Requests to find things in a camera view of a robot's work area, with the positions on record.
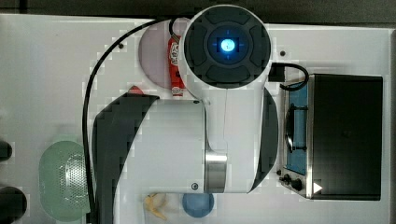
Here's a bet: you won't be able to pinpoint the red plush ketchup bottle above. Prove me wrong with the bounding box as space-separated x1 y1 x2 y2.
167 35 185 96

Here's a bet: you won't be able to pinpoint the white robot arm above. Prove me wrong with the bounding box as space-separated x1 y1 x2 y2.
92 5 278 224

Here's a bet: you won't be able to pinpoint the light purple plate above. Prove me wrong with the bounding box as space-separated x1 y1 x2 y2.
138 20 171 90

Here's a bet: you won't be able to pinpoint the red toy strawberry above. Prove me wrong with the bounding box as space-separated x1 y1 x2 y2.
128 86 143 94

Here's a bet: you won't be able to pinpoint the blue round bowl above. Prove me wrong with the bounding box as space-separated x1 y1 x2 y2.
182 193 215 218

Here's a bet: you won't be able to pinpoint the yellow toy banana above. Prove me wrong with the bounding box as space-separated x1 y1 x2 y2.
144 193 167 220

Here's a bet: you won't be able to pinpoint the black toaster oven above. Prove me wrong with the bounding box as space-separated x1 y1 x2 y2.
277 74 383 201

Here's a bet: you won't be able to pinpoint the green perforated colander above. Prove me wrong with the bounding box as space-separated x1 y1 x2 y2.
39 141 90 222

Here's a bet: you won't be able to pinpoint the black round object upper left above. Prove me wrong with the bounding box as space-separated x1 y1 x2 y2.
0 141 12 161

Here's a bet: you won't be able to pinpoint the black round object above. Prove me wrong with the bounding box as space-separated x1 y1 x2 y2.
0 187 27 224
0 141 12 161

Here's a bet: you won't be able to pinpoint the black round object lower left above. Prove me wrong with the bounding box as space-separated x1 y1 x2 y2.
0 187 27 224

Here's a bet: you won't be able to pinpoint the black short cable with plug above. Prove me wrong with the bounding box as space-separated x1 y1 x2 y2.
268 63 310 92

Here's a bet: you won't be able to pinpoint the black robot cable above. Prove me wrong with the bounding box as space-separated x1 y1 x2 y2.
81 18 163 224

